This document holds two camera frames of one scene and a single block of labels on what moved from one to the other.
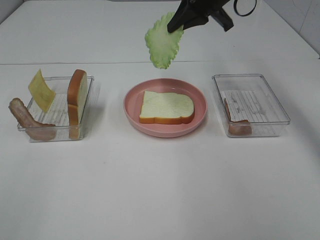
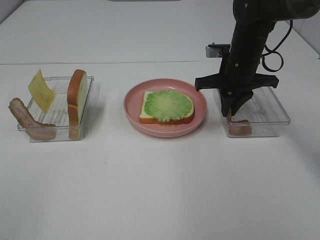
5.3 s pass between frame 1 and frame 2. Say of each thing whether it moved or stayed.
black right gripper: moved
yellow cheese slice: stayed
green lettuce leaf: moved
